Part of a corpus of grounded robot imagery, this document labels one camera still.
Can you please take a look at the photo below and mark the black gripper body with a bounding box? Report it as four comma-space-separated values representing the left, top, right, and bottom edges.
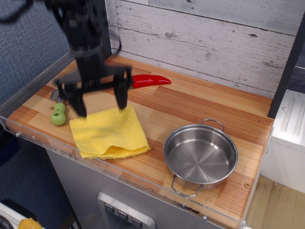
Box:
54, 51, 132, 99

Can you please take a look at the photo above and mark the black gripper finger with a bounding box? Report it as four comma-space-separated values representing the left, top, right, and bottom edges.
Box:
113, 75, 129, 110
65, 92, 87, 117

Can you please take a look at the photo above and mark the red toy chili pepper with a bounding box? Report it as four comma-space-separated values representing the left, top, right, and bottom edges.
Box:
129, 74, 172, 89

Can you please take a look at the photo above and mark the yellow cloth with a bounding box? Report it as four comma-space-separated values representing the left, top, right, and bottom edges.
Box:
69, 105, 151, 160

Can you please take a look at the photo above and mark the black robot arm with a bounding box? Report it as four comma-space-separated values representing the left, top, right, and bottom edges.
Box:
45, 0, 133, 117

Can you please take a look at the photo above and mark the clear acrylic table guard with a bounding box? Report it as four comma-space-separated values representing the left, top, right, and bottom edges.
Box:
0, 55, 274, 229

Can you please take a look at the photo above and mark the grey toy fridge cabinet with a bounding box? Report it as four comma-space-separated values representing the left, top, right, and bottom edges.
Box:
46, 149, 229, 229

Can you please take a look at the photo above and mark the stainless steel pot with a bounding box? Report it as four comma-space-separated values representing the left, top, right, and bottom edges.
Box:
163, 119, 238, 198

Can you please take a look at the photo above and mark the silver dispenser button panel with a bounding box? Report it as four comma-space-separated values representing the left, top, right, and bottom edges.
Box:
97, 192, 156, 229

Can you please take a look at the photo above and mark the yellow object bottom left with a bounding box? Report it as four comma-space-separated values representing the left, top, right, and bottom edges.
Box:
17, 218, 42, 229

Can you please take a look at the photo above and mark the white side cabinet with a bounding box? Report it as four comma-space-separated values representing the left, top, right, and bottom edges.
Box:
261, 90, 305, 193

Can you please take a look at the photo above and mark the green handled toy spatula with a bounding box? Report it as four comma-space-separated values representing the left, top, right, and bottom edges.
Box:
50, 89, 66, 126

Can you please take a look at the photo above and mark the dark left frame post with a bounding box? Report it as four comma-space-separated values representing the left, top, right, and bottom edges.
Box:
86, 0, 112, 61

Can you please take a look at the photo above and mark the dark frame post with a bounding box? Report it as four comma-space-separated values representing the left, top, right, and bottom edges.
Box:
86, 0, 112, 61
268, 15, 305, 119

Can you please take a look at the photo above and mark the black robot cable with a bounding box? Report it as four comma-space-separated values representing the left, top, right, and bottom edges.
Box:
0, 0, 34, 24

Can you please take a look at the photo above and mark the dark right frame post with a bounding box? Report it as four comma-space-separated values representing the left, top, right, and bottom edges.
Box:
268, 15, 305, 119

